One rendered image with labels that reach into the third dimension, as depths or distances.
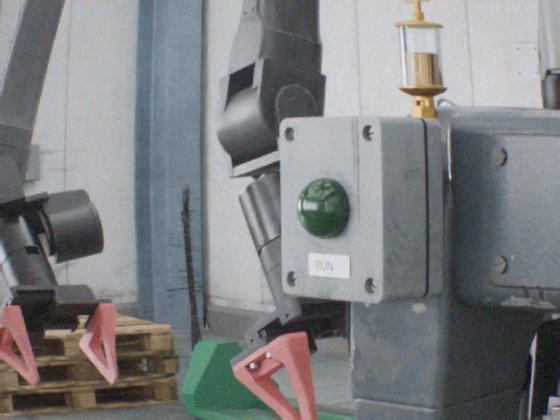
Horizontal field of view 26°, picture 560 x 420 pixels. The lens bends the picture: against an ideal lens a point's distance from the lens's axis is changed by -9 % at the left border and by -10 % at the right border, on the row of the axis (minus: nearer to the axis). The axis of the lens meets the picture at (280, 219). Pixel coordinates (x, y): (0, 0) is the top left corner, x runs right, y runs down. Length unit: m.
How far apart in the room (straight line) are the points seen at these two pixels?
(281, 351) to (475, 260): 0.28
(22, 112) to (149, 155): 8.22
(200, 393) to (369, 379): 5.57
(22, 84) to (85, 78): 7.94
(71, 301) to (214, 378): 5.08
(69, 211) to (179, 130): 7.93
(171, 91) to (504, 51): 2.88
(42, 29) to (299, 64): 0.53
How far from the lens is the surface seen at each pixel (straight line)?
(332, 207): 0.64
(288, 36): 1.00
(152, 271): 9.64
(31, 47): 1.45
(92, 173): 9.38
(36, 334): 1.29
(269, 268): 0.97
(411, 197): 0.64
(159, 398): 6.74
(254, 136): 0.98
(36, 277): 1.28
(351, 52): 8.31
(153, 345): 6.63
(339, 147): 0.65
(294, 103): 0.98
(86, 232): 1.34
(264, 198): 0.98
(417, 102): 0.72
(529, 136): 0.62
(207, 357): 6.36
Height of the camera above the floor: 1.31
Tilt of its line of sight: 3 degrees down
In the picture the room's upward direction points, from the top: 1 degrees counter-clockwise
